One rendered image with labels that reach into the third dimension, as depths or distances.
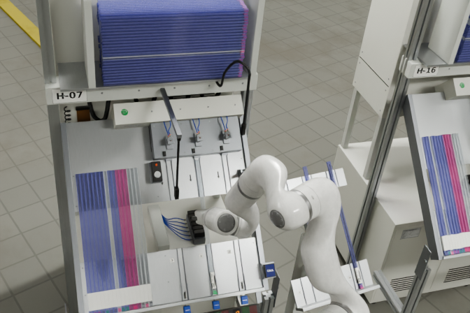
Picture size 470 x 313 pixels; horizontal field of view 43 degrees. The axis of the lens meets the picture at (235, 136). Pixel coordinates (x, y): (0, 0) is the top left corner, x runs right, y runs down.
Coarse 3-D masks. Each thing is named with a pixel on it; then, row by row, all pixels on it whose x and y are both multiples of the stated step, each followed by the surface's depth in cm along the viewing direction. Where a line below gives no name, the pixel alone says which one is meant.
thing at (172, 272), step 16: (240, 240) 228; (160, 256) 219; (176, 256) 221; (192, 256) 222; (224, 256) 226; (240, 256) 227; (256, 256) 229; (80, 272) 211; (160, 272) 218; (176, 272) 220; (192, 272) 221; (208, 272) 223; (224, 272) 224; (240, 272) 226; (256, 272) 228; (160, 288) 217; (176, 288) 219; (192, 288) 220; (208, 288) 222; (224, 288) 223; (240, 288) 225; (160, 304) 216
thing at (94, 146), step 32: (96, 128) 222; (128, 128) 225; (96, 160) 220; (128, 160) 223; (160, 160) 226; (192, 160) 229; (224, 160) 233; (160, 192) 224; (192, 192) 227; (224, 192) 230
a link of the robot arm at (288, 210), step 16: (256, 160) 172; (272, 160) 170; (240, 176) 181; (256, 176) 171; (272, 176) 166; (256, 192) 176; (272, 192) 162; (288, 192) 161; (272, 208) 159; (288, 208) 157; (304, 208) 158; (288, 224) 157
